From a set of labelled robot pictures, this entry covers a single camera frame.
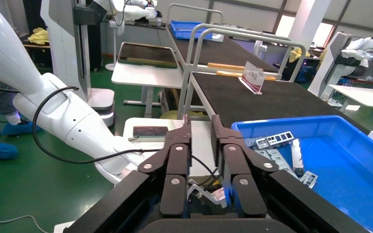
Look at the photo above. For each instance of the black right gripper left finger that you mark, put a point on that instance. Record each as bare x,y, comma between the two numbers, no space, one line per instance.
177,160

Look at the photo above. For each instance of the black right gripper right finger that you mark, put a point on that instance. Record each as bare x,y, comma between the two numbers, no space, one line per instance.
238,167

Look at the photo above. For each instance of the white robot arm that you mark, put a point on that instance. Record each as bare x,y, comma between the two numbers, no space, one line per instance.
131,13

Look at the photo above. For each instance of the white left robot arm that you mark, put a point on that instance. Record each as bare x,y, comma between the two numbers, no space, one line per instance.
77,125

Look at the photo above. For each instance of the grey metal bar part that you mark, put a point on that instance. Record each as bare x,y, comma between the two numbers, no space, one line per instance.
297,160

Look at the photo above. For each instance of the small grey metal piece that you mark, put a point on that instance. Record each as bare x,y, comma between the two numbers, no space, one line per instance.
250,143

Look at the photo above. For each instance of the white low table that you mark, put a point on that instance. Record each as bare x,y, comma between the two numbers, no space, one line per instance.
202,144

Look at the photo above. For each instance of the flat perforated metal plate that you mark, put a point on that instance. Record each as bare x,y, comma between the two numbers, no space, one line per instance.
275,159

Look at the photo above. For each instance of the yellow bag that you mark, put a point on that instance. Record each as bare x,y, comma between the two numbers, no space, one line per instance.
173,115

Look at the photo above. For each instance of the metal shield with square holes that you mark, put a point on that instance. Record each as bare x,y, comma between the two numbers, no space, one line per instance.
306,180

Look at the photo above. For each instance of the white table with column leg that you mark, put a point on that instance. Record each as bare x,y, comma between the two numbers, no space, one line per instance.
148,78

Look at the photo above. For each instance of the acrylic sign with red print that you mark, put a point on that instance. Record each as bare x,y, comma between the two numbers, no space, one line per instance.
253,77

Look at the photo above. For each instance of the short wooden strip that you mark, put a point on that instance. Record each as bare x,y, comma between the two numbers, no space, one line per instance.
231,74

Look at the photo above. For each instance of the blue plastic bin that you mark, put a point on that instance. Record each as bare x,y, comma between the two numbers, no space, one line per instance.
350,180
186,30

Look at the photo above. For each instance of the black tray with wooden edge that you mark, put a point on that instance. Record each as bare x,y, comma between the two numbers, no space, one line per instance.
144,51

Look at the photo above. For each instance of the yellow cloth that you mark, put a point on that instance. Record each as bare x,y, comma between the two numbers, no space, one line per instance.
38,36
297,54

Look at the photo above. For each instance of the white floor stand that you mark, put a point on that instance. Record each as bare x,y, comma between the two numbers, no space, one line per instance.
114,48

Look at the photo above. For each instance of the white robot column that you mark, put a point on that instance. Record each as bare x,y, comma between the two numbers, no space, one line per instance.
331,64

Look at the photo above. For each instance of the white background table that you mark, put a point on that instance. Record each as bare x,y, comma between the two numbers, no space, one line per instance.
366,95

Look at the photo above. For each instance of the white robot stand dark panel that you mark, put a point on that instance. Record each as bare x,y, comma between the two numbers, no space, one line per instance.
67,48

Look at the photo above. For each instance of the white humanoid robot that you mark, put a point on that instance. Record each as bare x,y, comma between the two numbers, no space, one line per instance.
366,45

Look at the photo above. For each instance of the person leg grey trousers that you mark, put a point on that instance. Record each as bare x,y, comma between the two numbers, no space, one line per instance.
0,99

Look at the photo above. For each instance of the grey slotted metal bracket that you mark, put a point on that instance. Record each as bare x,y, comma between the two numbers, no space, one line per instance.
260,142

